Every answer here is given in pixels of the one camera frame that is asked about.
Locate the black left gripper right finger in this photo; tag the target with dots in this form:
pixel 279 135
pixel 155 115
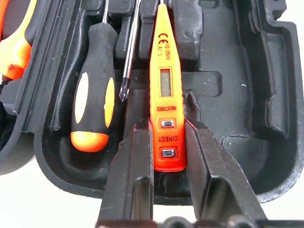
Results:
pixel 213 185

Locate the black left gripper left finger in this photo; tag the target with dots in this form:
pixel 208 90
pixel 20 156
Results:
pixel 129 180

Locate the orange voltage tester pen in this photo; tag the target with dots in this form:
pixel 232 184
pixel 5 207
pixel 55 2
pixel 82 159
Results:
pixel 166 71

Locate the black plastic tool case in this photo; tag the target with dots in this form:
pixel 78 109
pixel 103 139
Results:
pixel 237 95

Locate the steel phillips screwdriver shaft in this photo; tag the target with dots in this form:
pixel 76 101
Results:
pixel 129 57

